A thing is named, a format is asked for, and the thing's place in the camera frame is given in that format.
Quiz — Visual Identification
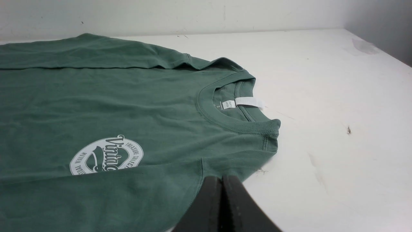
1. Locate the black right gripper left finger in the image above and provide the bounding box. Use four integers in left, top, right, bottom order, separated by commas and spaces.
172, 176, 222, 232

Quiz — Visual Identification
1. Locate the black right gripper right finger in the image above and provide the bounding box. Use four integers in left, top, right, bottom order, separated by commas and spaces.
222, 175, 281, 232

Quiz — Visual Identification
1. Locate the green long-sleeved shirt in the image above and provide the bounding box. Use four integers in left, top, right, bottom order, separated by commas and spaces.
1, 34, 281, 232

